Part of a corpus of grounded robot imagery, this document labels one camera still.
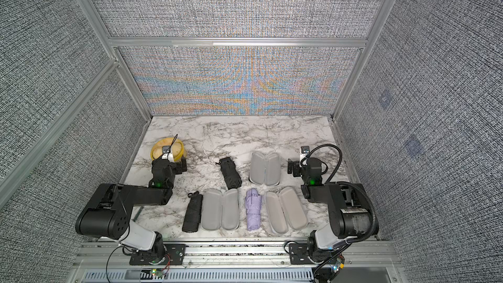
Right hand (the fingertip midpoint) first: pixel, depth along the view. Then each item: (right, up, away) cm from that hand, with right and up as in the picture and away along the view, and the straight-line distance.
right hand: (300, 153), depth 94 cm
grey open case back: (-17, -8, +4) cm, 19 cm away
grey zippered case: (-37, -24, -9) cm, 45 cm away
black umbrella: (-33, -10, -1) cm, 35 cm away
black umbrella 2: (-48, -24, -12) cm, 55 cm away
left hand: (-60, 0, -1) cm, 60 cm away
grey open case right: (-9, -24, -9) cm, 27 cm away
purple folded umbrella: (-22, -22, -12) cm, 34 cm away
